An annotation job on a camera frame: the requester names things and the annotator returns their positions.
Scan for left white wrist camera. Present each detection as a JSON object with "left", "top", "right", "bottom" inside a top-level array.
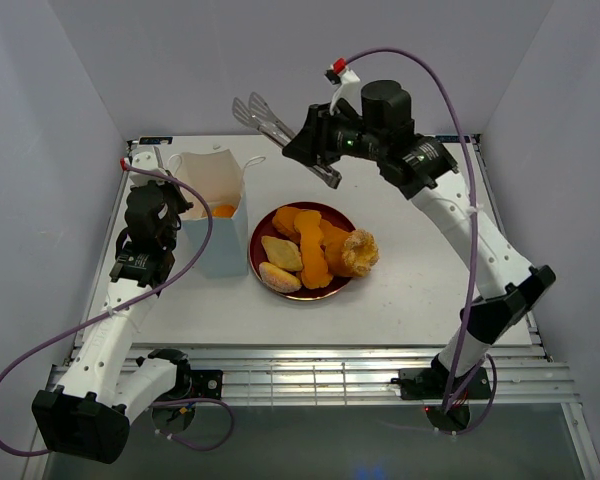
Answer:
[{"left": 120, "top": 148, "right": 169, "bottom": 187}]

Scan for dark red round plate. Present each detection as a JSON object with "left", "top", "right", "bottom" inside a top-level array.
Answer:
[{"left": 248, "top": 201, "right": 362, "bottom": 302}]

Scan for aluminium rail frame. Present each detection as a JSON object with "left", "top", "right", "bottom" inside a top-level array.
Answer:
[{"left": 39, "top": 344, "right": 581, "bottom": 409}]

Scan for orange round bread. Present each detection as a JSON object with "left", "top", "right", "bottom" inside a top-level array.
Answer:
[{"left": 272, "top": 206, "right": 301, "bottom": 241}]

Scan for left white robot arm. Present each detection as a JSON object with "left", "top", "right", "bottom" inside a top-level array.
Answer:
[{"left": 32, "top": 180, "right": 192, "bottom": 464}]

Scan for pale leaf bread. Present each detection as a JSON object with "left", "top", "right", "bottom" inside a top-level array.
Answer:
[{"left": 261, "top": 236, "right": 303, "bottom": 272}]

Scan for purple cable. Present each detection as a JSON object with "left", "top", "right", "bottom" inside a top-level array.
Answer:
[
  {"left": 347, "top": 47, "right": 497, "bottom": 437},
  {"left": 0, "top": 167, "right": 236, "bottom": 456}
]

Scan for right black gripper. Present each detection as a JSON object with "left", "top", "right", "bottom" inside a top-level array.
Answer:
[{"left": 281, "top": 100, "right": 385, "bottom": 167}]

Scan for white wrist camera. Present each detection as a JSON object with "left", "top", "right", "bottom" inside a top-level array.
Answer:
[
  {"left": 120, "top": 148, "right": 169, "bottom": 187},
  {"left": 324, "top": 58, "right": 360, "bottom": 115}
]

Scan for light blue paper bag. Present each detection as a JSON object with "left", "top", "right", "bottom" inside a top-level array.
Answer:
[{"left": 168, "top": 149, "right": 265, "bottom": 279}]

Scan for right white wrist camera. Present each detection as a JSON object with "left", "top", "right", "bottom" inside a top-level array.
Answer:
[{"left": 324, "top": 58, "right": 360, "bottom": 115}]

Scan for large glazed ring bread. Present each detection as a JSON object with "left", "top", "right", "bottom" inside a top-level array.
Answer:
[{"left": 212, "top": 204, "right": 237, "bottom": 218}]

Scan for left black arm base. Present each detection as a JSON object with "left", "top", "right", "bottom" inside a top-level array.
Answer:
[{"left": 151, "top": 370, "right": 223, "bottom": 433}]

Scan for sugared oval bread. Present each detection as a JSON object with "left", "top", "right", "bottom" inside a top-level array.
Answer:
[{"left": 258, "top": 262, "right": 302, "bottom": 294}]

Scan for orange bone-shaped bread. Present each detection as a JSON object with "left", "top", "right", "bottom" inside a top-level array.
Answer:
[{"left": 294, "top": 210, "right": 333, "bottom": 289}]

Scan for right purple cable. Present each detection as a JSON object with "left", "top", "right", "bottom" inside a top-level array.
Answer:
[{"left": 347, "top": 47, "right": 497, "bottom": 437}]

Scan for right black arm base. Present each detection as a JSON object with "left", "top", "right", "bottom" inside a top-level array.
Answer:
[{"left": 390, "top": 367, "right": 495, "bottom": 435}]

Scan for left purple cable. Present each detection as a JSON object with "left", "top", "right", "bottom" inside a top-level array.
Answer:
[{"left": 0, "top": 167, "right": 236, "bottom": 456}]

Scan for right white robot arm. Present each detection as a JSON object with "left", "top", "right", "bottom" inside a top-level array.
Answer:
[{"left": 282, "top": 80, "right": 556, "bottom": 397}]

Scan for metal tongs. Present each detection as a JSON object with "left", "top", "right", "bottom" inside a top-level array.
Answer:
[{"left": 232, "top": 92, "right": 295, "bottom": 148}]

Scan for sugared ring donut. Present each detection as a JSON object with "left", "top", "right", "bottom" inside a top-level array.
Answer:
[{"left": 342, "top": 229, "right": 379, "bottom": 277}]

